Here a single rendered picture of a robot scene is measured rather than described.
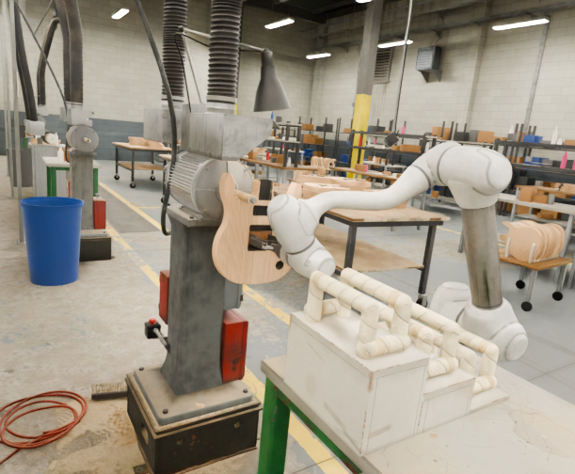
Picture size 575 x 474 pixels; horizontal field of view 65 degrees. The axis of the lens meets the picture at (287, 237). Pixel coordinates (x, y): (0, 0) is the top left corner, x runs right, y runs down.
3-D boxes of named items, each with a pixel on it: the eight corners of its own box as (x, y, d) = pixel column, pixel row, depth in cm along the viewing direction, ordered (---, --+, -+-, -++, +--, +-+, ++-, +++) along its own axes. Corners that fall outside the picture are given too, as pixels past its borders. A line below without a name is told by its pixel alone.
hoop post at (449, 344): (434, 367, 98) (440, 326, 95) (443, 364, 99) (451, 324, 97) (445, 374, 95) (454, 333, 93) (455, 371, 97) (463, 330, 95)
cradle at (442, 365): (410, 375, 92) (413, 361, 92) (447, 364, 98) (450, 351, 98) (423, 384, 90) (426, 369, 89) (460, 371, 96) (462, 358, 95)
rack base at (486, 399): (380, 358, 119) (381, 354, 119) (420, 348, 127) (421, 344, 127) (470, 416, 97) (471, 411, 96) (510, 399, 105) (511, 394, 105)
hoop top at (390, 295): (336, 280, 99) (338, 266, 99) (347, 278, 101) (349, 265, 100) (402, 314, 83) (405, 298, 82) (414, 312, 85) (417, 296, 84)
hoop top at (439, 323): (385, 305, 109) (387, 292, 109) (394, 304, 111) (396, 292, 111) (452, 340, 93) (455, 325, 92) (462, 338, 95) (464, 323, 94)
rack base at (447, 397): (332, 370, 111) (337, 336, 109) (381, 357, 119) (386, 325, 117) (417, 436, 88) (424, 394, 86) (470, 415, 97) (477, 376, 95)
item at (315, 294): (302, 318, 97) (307, 276, 95) (314, 316, 99) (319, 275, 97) (311, 323, 94) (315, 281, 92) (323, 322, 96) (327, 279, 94)
